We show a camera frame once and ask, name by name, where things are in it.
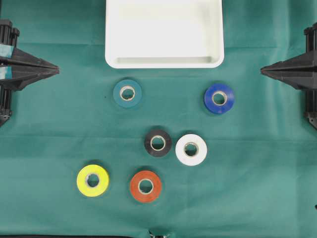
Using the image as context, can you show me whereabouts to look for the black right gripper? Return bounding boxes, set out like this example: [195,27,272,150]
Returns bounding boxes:
[260,22,317,130]

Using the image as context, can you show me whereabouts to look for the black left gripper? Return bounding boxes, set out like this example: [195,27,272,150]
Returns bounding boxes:
[0,19,60,127]

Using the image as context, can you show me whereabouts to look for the teal tape roll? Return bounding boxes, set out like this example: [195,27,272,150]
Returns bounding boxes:
[113,79,142,108]

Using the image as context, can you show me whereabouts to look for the white tape roll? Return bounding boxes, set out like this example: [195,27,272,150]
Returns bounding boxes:
[175,134,208,166]

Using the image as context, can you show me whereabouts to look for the blue tape roll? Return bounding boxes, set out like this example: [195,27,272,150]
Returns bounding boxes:
[204,83,235,115]

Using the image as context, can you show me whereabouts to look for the white plastic tray case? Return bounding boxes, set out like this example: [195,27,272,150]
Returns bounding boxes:
[105,0,224,69]

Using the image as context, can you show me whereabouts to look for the yellow tape roll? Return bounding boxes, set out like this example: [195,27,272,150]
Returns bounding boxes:
[76,165,110,197]

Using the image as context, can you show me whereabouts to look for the black tape roll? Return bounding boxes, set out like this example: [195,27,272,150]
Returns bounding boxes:
[144,129,172,157]

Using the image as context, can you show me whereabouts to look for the orange-red tape roll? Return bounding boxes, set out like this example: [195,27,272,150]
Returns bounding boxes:
[130,170,162,203]

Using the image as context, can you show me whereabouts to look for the black clamp at table edge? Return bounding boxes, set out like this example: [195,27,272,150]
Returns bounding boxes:
[149,230,172,238]

